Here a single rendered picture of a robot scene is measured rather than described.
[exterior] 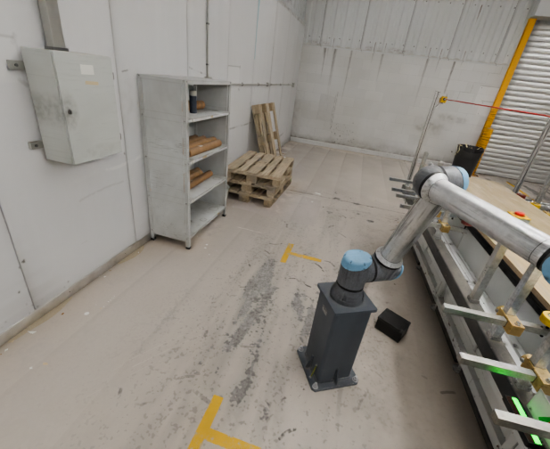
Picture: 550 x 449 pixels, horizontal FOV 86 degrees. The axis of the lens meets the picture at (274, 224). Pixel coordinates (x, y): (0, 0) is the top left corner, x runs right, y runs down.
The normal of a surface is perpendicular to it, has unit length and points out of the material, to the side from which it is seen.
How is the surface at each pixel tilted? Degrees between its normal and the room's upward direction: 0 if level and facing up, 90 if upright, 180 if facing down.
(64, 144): 90
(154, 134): 90
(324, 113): 90
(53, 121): 90
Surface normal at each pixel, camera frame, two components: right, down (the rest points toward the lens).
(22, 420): 0.11, -0.88
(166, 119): -0.27, 0.41
